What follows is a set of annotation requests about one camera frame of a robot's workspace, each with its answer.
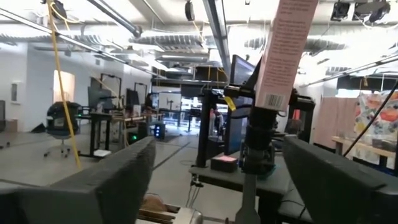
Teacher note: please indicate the black box pink lid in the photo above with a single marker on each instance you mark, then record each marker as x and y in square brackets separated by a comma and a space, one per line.
[224, 165]

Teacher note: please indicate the black office chair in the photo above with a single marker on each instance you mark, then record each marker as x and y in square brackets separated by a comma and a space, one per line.
[62, 118]

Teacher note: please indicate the black monitor stand frame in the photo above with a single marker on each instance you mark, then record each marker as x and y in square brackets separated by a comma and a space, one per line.
[203, 124]

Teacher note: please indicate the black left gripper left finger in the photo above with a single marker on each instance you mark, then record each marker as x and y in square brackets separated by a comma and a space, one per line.
[77, 205]

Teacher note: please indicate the yellow tag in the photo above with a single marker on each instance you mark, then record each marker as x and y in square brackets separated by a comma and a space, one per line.
[230, 103]

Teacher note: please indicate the black monitor screen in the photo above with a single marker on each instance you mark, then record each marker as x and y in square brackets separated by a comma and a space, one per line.
[241, 74]

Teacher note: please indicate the pink cereal box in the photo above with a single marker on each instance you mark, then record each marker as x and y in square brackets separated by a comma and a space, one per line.
[286, 56]

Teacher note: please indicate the silver four-slot toaster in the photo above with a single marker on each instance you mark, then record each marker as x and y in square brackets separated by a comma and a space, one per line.
[186, 216]

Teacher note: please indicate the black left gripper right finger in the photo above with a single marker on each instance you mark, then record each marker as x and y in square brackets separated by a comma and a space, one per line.
[342, 199]

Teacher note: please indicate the metal spoon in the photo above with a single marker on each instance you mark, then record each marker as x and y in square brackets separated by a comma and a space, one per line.
[248, 199]

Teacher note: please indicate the brown toast slice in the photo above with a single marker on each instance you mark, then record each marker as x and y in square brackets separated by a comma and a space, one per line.
[154, 203]

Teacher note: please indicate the colourful floral cloth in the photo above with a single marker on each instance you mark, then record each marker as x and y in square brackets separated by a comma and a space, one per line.
[376, 115]

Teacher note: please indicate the grey side table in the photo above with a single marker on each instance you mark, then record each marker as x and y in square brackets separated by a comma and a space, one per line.
[217, 179]

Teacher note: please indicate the black standing desk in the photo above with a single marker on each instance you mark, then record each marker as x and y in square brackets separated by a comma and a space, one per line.
[99, 116]

